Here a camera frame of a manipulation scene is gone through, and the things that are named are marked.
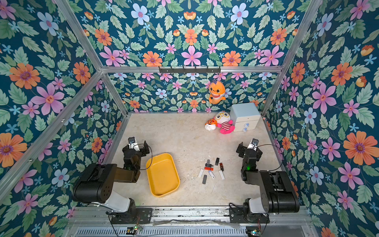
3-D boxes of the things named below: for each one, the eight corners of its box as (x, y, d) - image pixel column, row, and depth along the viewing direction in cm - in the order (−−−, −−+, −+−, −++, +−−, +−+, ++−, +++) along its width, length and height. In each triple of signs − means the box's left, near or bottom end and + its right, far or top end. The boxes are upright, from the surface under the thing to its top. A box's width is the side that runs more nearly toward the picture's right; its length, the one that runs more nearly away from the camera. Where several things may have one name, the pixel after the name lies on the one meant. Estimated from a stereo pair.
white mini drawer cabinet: (231, 133, 110) (235, 119, 98) (229, 118, 120) (232, 103, 108) (256, 133, 110) (263, 118, 98) (251, 118, 120) (257, 103, 108)
